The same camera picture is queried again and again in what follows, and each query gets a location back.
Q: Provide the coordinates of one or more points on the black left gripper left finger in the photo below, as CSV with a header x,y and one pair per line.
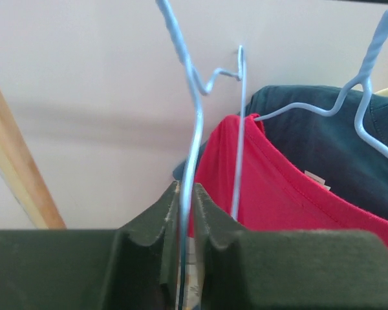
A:
x,y
132,267

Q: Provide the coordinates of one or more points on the magenta t shirt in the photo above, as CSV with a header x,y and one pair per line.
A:
x,y
274,194

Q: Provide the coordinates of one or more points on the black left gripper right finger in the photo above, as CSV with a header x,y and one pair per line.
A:
x,y
318,269

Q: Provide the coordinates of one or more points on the navy blue t shirt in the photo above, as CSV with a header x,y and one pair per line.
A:
x,y
327,150

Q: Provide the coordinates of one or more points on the wooden clothes rack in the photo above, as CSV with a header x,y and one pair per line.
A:
x,y
21,174

